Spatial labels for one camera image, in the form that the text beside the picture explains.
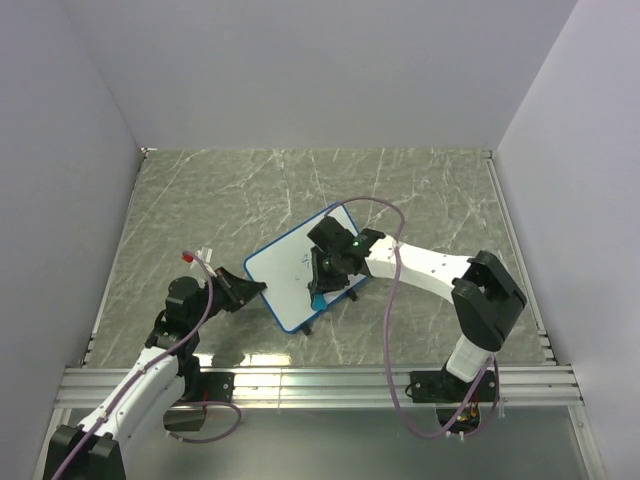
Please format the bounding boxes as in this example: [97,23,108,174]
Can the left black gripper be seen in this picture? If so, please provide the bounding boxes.
[189,266,265,329]

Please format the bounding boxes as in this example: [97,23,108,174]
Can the blue whiteboard eraser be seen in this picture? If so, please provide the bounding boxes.
[311,293,328,311]

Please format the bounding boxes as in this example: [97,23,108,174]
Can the blue framed small whiteboard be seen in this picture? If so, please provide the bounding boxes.
[244,204,366,334]

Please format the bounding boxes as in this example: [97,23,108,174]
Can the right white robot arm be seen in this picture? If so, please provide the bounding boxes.
[307,218,527,403]

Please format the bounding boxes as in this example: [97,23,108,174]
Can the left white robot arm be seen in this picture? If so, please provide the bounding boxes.
[43,267,267,479]

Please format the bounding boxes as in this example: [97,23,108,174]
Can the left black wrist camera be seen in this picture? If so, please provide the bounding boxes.
[165,276,207,319]

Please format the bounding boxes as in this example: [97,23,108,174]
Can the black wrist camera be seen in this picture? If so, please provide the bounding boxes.
[165,276,207,319]
[307,216,356,255]

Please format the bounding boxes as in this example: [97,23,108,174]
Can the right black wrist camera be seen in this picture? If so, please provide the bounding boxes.
[307,216,356,255]

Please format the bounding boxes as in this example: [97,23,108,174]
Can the aluminium front rail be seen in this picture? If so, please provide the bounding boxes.
[29,366,601,480]

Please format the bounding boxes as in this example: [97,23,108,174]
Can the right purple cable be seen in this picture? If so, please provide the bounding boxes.
[327,196,501,441]

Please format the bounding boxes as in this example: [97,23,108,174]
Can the right aluminium side rail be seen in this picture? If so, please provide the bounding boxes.
[482,150,558,365]

